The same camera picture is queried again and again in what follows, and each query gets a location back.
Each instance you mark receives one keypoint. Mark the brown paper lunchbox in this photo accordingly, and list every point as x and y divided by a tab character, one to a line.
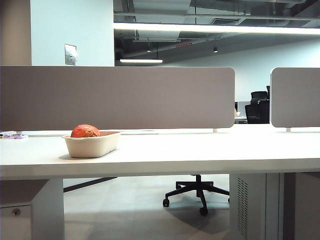
92	146

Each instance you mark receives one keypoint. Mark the white drawer pedestal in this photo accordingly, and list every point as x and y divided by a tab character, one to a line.
15	220

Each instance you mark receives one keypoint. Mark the metal wall switch plate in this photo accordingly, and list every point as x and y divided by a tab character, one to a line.
70	54

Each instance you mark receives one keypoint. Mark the long grey desk divider panel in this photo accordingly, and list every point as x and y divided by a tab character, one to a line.
112	97

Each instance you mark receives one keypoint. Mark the short grey desk divider panel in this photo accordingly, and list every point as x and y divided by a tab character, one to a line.
296	97

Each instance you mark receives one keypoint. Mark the black swivel chair base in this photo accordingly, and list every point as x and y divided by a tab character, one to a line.
200	192

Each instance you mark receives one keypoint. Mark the white background desk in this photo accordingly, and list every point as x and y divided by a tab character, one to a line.
240	120

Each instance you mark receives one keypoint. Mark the long ceiling strip light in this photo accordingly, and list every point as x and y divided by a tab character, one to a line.
212	28

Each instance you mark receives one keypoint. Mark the orange fruit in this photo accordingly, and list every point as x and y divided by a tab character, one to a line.
85	130

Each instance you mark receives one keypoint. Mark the red ceiling sign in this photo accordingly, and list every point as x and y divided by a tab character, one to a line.
183	45

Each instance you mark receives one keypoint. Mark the hanging linear pendant light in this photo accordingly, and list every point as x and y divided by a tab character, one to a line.
141	60

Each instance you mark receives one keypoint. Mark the white divider bracket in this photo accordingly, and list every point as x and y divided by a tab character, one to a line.
216	130
288	129

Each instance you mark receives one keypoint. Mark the black mesh office chair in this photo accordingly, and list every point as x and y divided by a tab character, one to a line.
257	110

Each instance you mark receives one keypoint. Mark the purple tissue packet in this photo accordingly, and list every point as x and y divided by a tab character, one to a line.
13	135

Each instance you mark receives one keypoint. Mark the white perforated desk leg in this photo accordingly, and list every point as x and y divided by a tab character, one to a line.
250	207

